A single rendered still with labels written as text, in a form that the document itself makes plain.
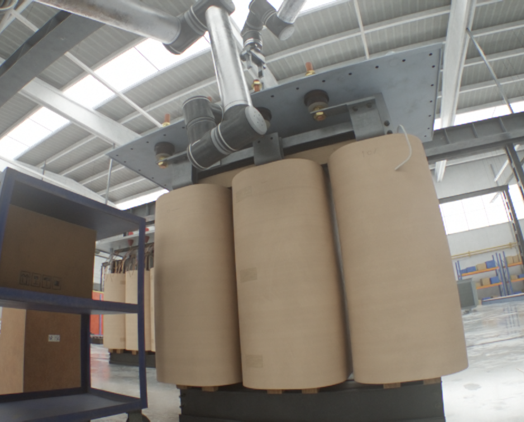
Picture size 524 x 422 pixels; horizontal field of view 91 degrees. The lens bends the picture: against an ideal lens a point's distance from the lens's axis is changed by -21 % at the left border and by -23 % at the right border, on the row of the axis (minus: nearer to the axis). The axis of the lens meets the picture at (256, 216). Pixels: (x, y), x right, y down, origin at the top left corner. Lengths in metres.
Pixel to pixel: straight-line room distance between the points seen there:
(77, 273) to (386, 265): 1.09
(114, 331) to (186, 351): 2.85
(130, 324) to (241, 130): 3.20
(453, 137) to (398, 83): 8.99
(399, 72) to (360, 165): 0.47
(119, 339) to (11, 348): 2.42
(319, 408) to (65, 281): 1.04
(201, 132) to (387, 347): 0.94
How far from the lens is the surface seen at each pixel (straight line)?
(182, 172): 1.60
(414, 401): 1.28
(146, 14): 1.43
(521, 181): 10.93
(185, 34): 1.59
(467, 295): 13.54
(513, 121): 11.21
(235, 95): 1.08
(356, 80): 1.42
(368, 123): 1.35
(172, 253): 1.44
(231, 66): 1.19
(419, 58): 1.43
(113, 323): 4.17
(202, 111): 1.16
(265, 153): 1.40
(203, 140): 1.08
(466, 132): 10.62
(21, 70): 6.81
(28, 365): 1.79
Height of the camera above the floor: 0.43
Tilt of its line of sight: 20 degrees up
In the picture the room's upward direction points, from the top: 4 degrees counter-clockwise
